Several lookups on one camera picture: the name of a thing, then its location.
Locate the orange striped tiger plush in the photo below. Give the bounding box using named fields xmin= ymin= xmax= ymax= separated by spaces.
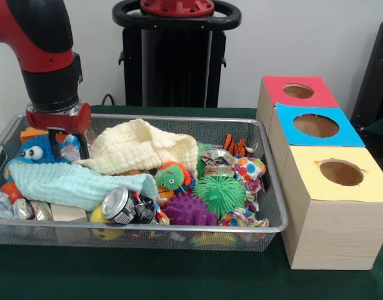
xmin=221 ymin=133 xmax=258 ymax=158

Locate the crushed black can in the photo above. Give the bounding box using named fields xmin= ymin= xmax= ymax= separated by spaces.
xmin=101 ymin=186 xmax=157 ymax=225

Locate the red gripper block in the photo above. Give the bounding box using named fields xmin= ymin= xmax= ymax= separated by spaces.
xmin=25 ymin=101 xmax=92 ymax=159

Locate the black standing panel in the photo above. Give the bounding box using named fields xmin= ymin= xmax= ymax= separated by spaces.
xmin=350 ymin=20 xmax=383 ymax=132

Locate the green and orange puffer toy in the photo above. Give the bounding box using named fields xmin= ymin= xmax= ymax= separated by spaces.
xmin=155 ymin=161 xmax=197 ymax=192

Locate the purple spiky rubber ball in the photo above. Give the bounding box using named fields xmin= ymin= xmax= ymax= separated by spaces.
xmin=161 ymin=192 xmax=217 ymax=226

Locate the orange plastic tray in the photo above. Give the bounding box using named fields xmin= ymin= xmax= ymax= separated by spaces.
xmin=19 ymin=126 xmax=50 ymax=143

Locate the clear mesh bin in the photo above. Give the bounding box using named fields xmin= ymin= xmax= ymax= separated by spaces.
xmin=0 ymin=111 xmax=289 ymax=253

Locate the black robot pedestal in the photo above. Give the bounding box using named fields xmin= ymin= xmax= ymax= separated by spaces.
xmin=112 ymin=0 xmax=242 ymax=109

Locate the green spiky rubber ball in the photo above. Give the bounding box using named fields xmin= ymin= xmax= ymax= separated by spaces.
xmin=196 ymin=174 xmax=248 ymax=217

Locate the blue fuzzy toy with eyes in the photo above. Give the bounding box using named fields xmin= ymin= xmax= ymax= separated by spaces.
xmin=17 ymin=134 xmax=70 ymax=164

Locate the mint green cloth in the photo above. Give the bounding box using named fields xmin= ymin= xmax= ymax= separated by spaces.
xmin=8 ymin=162 xmax=157 ymax=211

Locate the wooden box with three holes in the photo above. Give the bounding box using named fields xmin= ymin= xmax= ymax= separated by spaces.
xmin=256 ymin=75 xmax=383 ymax=271

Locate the cream cloth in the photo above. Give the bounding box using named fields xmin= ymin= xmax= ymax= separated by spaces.
xmin=74 ymin=118 xmax=199 ymax=178

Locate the clear plastic bottle blue label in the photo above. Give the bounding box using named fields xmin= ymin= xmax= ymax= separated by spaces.
xmin=58 ymin=126 xmax=97 ymax=163

